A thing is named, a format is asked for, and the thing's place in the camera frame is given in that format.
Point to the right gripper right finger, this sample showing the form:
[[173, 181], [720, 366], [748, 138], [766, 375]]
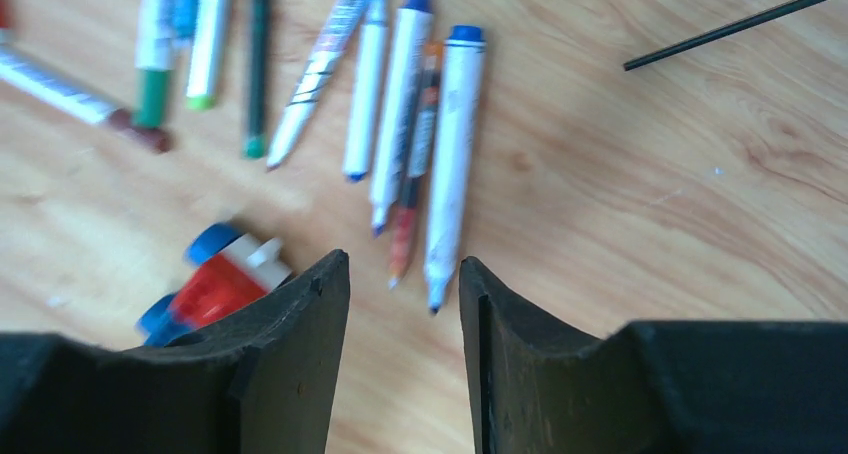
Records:
[[536, 384]]

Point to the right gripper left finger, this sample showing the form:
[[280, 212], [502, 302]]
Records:
[[282, 355]]

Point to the dark green cap pen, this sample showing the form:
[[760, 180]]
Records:
[[254, 145]]

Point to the orange red cap marker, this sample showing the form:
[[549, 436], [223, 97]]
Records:
[[403, 242]]

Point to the navy cap marker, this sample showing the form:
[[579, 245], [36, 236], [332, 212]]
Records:
[[373, 35]]

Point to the green cap marker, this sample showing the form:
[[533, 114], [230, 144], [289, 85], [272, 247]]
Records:
[[207, 51], [153, 61]]

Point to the purple tip white marker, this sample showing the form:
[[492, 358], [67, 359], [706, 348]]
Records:
[[413, 23]]

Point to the purple cap marker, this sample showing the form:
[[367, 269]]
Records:
[[327, 51]]

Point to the clear cap grey pen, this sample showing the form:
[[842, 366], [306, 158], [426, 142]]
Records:
[[184, 19]]

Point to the blue red toy robot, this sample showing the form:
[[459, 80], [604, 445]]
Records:
[[232, 270]]

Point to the brown cap marker horizontal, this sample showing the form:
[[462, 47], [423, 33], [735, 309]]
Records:
[[79, 102]]

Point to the black microphone tripod stand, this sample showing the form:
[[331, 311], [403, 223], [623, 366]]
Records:
[[724, 31]]

